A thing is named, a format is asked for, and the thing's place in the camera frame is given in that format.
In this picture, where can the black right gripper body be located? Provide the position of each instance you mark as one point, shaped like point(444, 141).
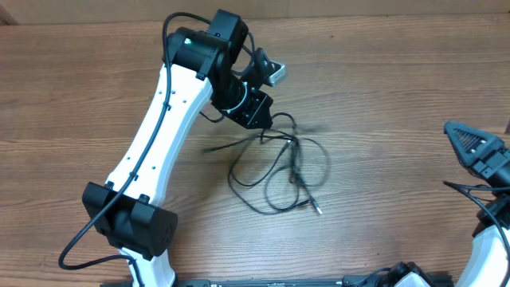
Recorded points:
point(496, 167)

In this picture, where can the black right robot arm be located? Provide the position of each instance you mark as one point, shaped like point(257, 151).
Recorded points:
point(489, 260)

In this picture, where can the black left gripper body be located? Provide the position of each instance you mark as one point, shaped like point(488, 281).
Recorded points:
point(256, 101)

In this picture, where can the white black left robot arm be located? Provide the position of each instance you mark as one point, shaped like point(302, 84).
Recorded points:
point(197, 70)

